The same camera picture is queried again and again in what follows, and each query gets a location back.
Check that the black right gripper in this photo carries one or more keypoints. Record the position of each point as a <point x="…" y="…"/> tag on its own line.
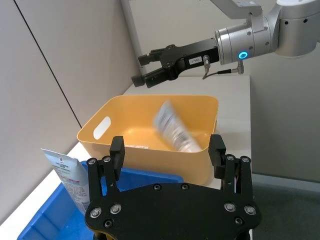
<point x="197" y="53"/>

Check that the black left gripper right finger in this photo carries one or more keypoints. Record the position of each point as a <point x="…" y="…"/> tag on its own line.
<point x="217" y="152"/>

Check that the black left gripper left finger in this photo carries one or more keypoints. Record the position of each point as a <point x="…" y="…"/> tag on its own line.
<point x="115" y="160"/>

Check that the small flat pale packet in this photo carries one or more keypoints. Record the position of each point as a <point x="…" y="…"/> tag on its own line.
<point x="137" y="146"/>

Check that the yellow plastic bin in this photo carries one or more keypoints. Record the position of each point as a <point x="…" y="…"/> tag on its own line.
<point x="150" y="130"/>

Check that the white printed tube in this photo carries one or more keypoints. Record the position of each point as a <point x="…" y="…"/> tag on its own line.
<point x="175" y="127"/>
<point x="71" y="180"/>

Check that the blue plastic bin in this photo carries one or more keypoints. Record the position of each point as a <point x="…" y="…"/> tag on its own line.
<point x="50" y="220"/>

